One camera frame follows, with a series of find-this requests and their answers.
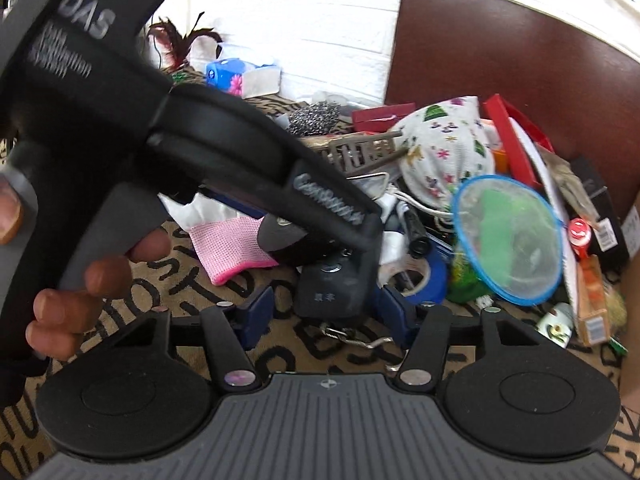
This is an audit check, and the black key fob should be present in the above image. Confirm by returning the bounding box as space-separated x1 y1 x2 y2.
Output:
294 249 378 321

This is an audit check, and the green white floral tube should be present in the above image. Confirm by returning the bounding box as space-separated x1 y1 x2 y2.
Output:
536 302 574 349

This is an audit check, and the person's left hand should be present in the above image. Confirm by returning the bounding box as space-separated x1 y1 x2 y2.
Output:
1 167 170 382

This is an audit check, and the blue tape roll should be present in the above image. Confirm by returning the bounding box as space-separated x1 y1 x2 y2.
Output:
392 249 448 306

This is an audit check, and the short black marker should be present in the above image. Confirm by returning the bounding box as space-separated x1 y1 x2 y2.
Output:
396 202 432 259

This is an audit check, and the green cardboard box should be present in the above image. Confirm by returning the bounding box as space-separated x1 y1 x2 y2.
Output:
447 186 520 304

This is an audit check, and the white pink knit glove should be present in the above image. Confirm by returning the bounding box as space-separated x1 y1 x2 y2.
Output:
160 193 279 286

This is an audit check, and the dark red feather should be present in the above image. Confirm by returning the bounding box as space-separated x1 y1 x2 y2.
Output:
146 12 222 73

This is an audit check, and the blue rimmed mesh net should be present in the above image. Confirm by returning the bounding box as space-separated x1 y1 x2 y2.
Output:
451 174 563 307

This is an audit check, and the blue tissue pack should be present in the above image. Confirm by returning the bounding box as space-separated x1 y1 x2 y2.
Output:
205 58 281 99

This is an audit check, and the orange brown carton box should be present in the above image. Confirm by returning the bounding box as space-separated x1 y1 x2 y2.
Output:
576 256 611 347

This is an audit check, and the red open box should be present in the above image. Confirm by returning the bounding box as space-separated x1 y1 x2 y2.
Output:
484 93 554 191

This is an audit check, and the red capped small bottle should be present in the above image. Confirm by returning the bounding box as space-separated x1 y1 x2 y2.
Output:
567 218 592 260

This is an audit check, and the dark red flat box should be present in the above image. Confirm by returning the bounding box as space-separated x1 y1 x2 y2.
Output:
352 103 416 133

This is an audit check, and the steel wool scrubber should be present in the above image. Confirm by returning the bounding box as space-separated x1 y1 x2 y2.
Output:
288 101 340 138

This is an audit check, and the black box with barcode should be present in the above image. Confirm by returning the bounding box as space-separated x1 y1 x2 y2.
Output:
570 156 629 274

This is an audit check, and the tan cardboard storage box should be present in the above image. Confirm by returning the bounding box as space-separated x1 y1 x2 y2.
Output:
620 197 640 413

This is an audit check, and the dark red wooden headboard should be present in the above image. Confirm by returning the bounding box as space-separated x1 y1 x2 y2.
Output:
384 0 639 216

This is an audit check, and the white patterned drawstring pouch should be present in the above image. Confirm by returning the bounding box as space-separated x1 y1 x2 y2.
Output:
390 96 496 212

